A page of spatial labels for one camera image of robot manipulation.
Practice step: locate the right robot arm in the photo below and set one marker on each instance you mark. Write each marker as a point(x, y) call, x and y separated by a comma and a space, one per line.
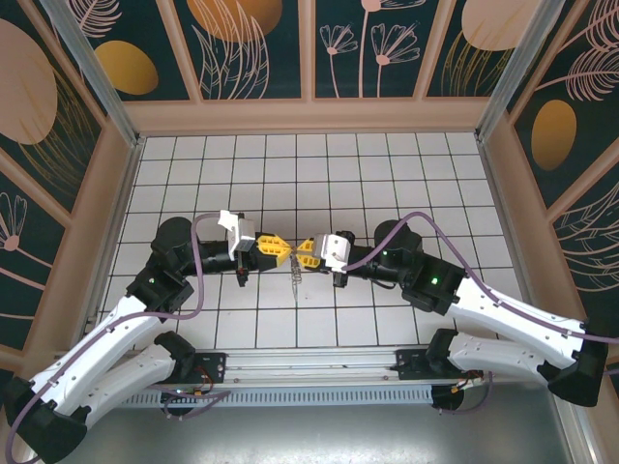
point(508, 319)

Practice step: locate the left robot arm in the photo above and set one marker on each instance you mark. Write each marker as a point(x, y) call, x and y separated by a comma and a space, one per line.
point(97, 348)

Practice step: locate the small circuit board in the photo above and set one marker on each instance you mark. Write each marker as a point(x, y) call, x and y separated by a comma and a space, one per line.
point(186, 392)

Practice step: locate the grey metal sheet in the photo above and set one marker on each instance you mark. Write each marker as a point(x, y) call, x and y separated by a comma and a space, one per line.
point(309, 435)

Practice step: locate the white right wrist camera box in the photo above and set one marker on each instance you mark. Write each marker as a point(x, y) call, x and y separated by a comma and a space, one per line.
point(333, 249)

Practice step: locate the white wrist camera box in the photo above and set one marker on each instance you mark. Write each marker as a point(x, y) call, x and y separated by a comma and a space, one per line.
point(244, 237)
point(333, 249)

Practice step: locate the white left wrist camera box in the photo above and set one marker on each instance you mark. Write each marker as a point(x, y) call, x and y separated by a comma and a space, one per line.
point(244, 237)

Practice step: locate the aluminium mounting rail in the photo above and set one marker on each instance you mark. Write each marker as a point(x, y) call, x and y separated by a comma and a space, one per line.
point(309, 365)

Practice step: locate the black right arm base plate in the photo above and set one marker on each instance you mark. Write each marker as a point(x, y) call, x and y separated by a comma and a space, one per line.
point(411, 365)

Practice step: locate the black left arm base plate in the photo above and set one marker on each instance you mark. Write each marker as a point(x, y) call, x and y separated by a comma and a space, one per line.
point(213, 365)

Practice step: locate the black semicircular bracket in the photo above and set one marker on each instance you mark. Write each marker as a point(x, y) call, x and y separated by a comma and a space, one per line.
point(179, 407)
point(447, 398)

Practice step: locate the aluminium corner post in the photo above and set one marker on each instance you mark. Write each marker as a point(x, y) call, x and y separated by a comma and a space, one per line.
point(97, 72)
point(512, 63)

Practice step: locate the aluminium frame bar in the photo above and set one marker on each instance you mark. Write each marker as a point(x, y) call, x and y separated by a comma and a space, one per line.
point(575, 435)

